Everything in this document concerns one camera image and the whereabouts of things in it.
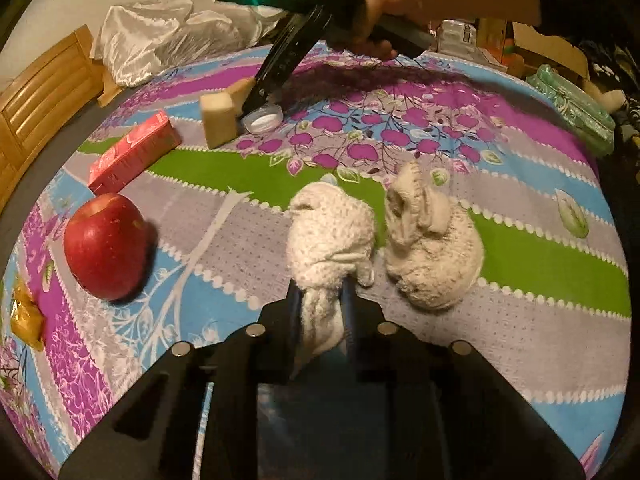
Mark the orange carton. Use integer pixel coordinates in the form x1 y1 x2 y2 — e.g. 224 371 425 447
477 17 517 67

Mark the cardboard box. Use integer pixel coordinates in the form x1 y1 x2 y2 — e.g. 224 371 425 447
509 22 592 81

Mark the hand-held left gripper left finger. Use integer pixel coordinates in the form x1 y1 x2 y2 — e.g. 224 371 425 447
57 280 307 480

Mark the wooden chair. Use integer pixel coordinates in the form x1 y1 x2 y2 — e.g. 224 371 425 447
0 25 109 212

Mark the pink box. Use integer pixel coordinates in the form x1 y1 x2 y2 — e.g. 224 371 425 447
88 109 182 196

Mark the white bottle cap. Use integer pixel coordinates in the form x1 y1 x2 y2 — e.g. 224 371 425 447
242 103 284 135

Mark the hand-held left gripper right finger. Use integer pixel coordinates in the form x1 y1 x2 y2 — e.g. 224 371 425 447
342 280 586 480

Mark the red apple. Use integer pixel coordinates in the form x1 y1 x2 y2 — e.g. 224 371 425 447
63 193 157 302

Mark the white knitted sock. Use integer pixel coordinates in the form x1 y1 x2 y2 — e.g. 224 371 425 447
383 160 486 311
285 183 377 377

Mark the gold foil wrapper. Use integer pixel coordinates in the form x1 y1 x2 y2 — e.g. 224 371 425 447
9 275 46 352

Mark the black white patterned cloth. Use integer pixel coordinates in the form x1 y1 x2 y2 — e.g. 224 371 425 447
581 41 640 112

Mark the green plastic-wrapped packet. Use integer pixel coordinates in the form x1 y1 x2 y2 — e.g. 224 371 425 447
524 63 617 159

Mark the floral printed bed sheet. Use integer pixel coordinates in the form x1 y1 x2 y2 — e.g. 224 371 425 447
0 42 634 480

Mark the beige sponge block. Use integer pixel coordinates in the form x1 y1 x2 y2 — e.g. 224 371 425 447
199 79 259 150

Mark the white packet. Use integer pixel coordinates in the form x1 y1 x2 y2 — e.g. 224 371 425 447
434 18 479 57

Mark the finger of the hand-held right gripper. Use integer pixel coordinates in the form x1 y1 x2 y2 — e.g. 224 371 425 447
242 9 335 116

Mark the person's right hand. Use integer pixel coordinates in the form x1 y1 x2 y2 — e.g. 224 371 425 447
349 0 402 61

